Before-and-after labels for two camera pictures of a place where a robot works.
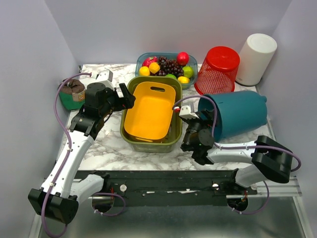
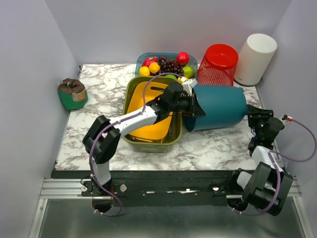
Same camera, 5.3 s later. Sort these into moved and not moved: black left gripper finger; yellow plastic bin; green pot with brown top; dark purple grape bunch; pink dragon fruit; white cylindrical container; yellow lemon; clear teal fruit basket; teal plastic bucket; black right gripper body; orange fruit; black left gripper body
Moved: teal plastic bucket; black left gripper finger; black left gripper body; black right gripper body
Not moved: pink dragon fruit; yellow lemon; orange fruit; yellow plastic bin; white cylindrical container; green pot with brown top; dark purple grape bunch; clear teal fruit basket
